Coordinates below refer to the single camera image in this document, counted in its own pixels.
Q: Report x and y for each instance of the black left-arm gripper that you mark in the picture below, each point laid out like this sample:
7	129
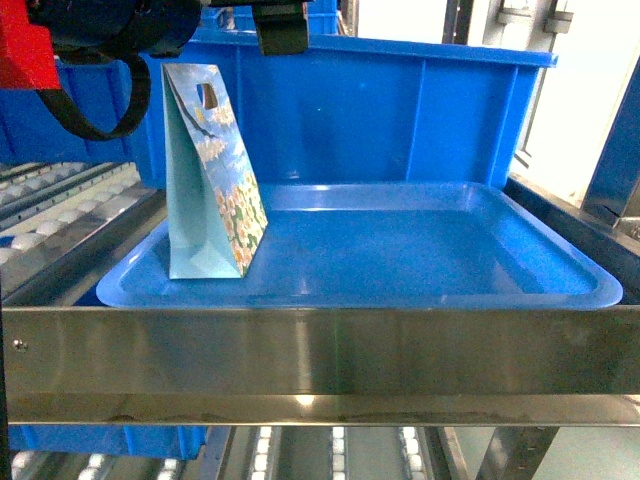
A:
101	31

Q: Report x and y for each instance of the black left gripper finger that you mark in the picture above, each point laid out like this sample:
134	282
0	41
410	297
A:
282	27

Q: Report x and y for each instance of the shallow blue plastic tray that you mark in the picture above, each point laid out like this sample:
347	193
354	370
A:
385	245

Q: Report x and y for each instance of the stainless steel flow rack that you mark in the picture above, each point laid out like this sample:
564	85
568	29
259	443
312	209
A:
506	368

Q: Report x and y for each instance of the large blue plastic bin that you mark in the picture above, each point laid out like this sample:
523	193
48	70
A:
363	110

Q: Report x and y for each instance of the flower gift bag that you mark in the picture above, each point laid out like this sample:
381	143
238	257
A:
216	217

